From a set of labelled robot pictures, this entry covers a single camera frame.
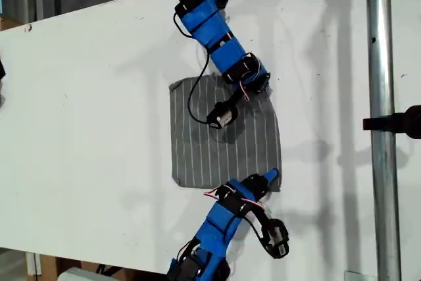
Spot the black camera cable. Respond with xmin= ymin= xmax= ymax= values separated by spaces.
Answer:
xmin=173 ymin=13 xmax=212 ymax=124
xmin=245 ymin=215 xmax=276 ymax=257

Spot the short black camera stalk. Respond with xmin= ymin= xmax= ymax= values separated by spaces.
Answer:
xmin=242 ymin=202 xmax=276 ymax=231
xmin=225 ymin=89 xmax=248 ymax=109

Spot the black camera box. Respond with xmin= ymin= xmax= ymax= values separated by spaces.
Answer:
xmin=206 ymin=101 xmax=240 ymax=129
xmin=266 ymin=218 xmax=291 ymax=259

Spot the grey white-striped towel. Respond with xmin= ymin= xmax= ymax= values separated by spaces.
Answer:
xmin=168 ymin=75 xmax=283 ymax=194

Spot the white table leg bracket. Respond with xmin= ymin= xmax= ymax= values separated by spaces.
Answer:
xmin=25 ymin=251 xmax=42 ymax=276

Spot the steel post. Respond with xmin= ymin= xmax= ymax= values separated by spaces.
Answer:
xmin=364 ymin=0 xmax=403 ymax=281

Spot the black clamp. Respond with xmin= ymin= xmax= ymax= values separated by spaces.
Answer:
xmin=362 ymin=105 xmax=421 ymax=140

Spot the brown cardboard box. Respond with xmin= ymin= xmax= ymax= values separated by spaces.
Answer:
xmin=39 ymin=254 xmax=168 ymax=281

